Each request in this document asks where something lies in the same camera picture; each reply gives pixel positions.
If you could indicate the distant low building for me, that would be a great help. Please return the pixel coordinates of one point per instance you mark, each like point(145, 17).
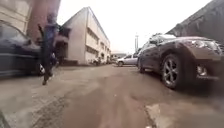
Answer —
point(117, 55)

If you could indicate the silver car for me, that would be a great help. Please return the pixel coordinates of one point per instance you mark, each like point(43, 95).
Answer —
point(128, 60)

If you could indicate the utility pole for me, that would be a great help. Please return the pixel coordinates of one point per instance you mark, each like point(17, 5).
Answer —
point(136, 41)

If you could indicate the cracked brown asphalt yard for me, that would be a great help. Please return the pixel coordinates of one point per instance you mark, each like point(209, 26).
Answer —
point(110, 100)

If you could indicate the beige multi-storey building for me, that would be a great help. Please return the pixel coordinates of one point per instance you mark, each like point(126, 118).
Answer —
point(80, 36)

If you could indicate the person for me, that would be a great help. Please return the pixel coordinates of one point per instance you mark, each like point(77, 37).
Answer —
point(48, 43)

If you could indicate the dark brown SUV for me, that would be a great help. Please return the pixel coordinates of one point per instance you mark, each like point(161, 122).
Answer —
point(186, 53)

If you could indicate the red brick building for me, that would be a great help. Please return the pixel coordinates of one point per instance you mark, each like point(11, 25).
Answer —
point(40, 16)

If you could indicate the dark blue car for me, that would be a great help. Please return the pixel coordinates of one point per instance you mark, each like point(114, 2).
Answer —
point(16, 56)

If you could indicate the pale beige building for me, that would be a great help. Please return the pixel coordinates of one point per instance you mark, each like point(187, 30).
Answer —
point(13, 11)

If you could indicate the grey boundary wall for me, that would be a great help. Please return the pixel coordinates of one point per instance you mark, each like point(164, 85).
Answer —
point(203, 21)

